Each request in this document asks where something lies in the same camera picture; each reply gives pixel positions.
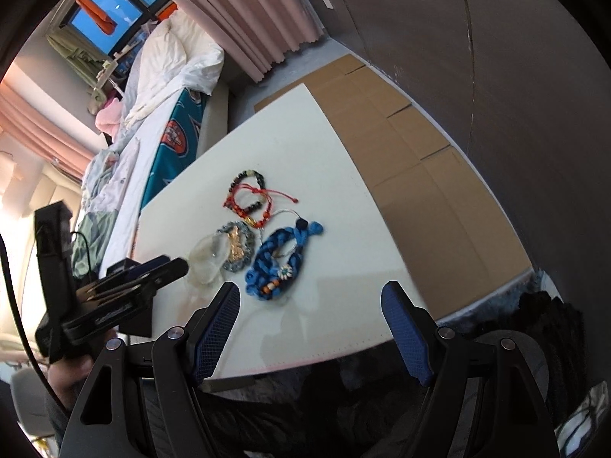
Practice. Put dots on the pink curtain left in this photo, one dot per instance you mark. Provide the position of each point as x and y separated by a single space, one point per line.
37 133

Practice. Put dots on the white translucent shell ornament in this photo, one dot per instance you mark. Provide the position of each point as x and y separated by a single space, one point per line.
207 258

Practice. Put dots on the pink plush toy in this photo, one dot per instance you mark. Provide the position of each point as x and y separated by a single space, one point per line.
108 119

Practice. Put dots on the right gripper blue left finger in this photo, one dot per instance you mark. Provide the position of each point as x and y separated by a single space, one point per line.
208 338

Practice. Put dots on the person's left hand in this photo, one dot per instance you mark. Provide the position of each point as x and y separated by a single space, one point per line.
65 378

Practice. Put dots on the teal printed bed skirt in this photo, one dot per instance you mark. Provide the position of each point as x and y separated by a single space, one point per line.
178 143

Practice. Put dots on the pink curtain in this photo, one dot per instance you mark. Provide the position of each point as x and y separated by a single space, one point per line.
257 34
37 133

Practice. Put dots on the bed with white sheet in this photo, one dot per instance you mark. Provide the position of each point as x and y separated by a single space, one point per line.
148 131

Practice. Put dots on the flattened brown cardboard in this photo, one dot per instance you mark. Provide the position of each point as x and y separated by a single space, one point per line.
456 242

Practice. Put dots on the green patterned blanket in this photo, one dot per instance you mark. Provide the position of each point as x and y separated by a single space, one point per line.
90 244

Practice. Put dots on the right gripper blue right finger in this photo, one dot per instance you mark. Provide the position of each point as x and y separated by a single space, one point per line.
412 330

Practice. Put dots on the white drying rack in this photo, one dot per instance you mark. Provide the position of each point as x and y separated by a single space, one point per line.
115 72

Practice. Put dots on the pink curtain right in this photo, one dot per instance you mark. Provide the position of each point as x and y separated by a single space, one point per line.
257 34

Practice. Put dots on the pale printed t-shirt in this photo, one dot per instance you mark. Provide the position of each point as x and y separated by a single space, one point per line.
108 177

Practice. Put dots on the window with dark frame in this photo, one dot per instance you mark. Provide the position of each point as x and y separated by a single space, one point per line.
127 15

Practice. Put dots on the thin silver bangle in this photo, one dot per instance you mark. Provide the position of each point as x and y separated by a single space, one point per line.
278 220

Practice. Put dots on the green hanging garment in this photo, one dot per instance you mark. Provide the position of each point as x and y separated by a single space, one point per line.
81 55

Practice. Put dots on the orange hanging cloth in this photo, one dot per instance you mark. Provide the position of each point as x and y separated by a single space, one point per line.
101 19

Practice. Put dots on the white duvet and pillows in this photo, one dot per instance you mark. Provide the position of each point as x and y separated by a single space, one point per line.
179 54

